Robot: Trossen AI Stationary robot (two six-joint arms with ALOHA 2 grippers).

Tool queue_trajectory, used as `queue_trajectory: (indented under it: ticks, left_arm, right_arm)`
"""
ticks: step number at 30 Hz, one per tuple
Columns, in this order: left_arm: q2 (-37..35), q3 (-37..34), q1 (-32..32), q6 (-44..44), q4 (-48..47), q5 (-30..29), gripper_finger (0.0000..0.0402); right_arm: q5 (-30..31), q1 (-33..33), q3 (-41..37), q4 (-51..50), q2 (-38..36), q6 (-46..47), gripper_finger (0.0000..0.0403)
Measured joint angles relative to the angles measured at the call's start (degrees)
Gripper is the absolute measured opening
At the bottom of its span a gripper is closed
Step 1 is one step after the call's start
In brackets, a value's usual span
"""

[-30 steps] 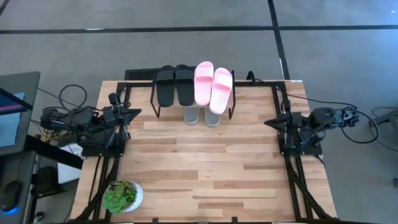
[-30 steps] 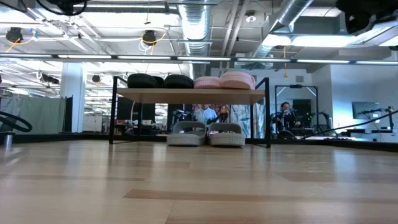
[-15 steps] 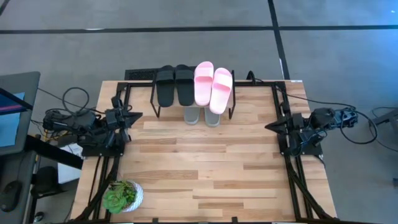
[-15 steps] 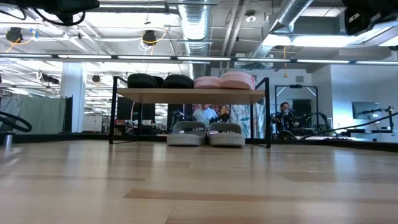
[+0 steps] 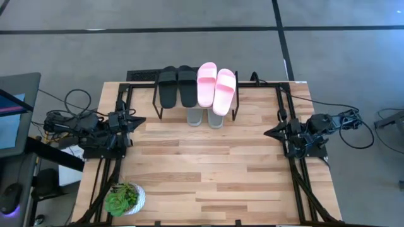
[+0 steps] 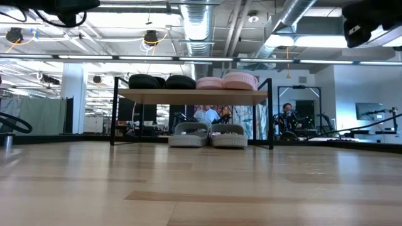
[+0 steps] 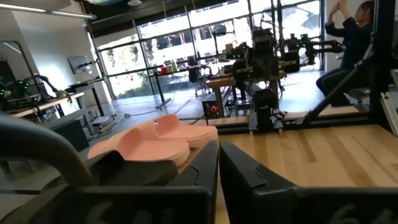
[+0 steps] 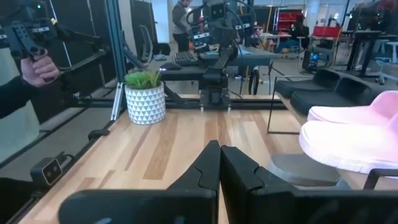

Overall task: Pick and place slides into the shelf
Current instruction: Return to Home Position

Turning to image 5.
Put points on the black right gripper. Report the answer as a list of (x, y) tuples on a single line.
[(295, 142)]

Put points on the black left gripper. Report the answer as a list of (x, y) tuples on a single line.
[(121, 135)]

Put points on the black rubber slide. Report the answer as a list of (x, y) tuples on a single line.
[(187, 89), (167, 91)]

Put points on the grey rubber slide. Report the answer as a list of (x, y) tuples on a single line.
[(195, 117), (215, 118)]

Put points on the pink rubber slide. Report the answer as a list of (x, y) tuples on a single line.
[(206, 88), (224, 94)]

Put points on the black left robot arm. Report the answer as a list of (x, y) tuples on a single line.
[(85, 123)]

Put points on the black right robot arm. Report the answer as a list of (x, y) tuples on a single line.
[(318, 123)]

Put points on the green succulent in white pot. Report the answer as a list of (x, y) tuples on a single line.
[(121, 198)]

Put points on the white box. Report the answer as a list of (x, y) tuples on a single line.
[(71, 175)]

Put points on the grey framed monitor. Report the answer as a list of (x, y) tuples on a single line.
[(15, 126)]

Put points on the grey side desk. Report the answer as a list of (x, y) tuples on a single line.
[(19, 170)]

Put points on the black computer mouse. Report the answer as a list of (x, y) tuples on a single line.
[(9, 197)]

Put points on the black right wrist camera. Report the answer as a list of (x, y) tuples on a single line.
[(295, 125)]

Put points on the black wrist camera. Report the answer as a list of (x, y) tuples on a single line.
[(295, 125), (113, 119)]

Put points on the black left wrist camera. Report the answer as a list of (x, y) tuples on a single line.
[(113, 119)]

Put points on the black metal table frame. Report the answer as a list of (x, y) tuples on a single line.
[(123, 87)]

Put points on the wooden shelf with black frame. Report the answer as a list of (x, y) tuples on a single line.
[(235, 105)]

